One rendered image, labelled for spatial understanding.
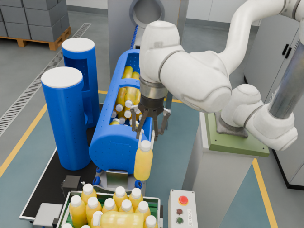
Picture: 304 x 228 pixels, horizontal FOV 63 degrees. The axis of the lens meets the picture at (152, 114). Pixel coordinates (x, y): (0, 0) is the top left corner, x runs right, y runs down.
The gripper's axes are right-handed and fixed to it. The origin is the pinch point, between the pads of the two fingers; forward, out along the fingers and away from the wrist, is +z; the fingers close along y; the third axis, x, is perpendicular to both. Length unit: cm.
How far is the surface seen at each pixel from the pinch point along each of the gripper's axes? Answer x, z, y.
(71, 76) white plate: -89, 32, 57
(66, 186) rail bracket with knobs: -1.9, 36.5, 32.8
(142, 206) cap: 9.1, 27.9, -1.7
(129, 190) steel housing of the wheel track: -6.5, 40.9, 4.4
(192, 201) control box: 6.5, 25.0, -21.8
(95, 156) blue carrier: -14.0, 28.4, 22.3
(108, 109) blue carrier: -33.3, 14.7, 19.8
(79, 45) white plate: -141, 31, 65
